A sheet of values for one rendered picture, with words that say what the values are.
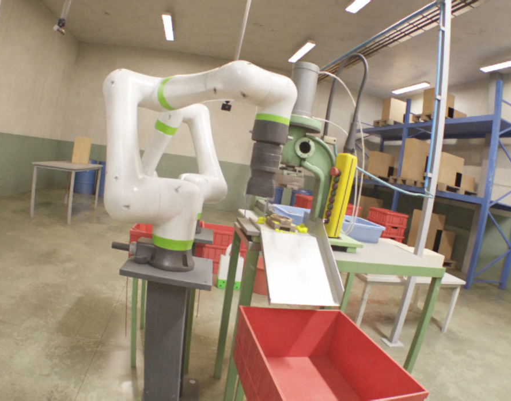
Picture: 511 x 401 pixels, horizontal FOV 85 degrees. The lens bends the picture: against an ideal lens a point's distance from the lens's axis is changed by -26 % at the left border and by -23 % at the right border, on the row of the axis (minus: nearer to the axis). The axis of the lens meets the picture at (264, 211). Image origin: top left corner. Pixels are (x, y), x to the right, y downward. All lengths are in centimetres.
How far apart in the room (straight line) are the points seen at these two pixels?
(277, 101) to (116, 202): 48
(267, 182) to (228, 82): 28
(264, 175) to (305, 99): 68
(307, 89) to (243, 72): 74
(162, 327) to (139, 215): 36
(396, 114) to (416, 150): 154
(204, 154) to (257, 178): 81
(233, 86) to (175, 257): 49
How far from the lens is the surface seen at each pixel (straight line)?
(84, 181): 918
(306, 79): 156
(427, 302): 172
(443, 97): 301
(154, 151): 174
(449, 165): 702
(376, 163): 910
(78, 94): 1046
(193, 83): 99
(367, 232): 193
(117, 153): 98
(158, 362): 116
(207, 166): 169
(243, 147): 981
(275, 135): 91
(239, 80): 84
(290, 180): 147
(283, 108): 92
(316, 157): 158
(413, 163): 780
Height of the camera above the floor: 123
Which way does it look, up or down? 6 degrees down
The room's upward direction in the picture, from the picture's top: 10 degrees clockwise
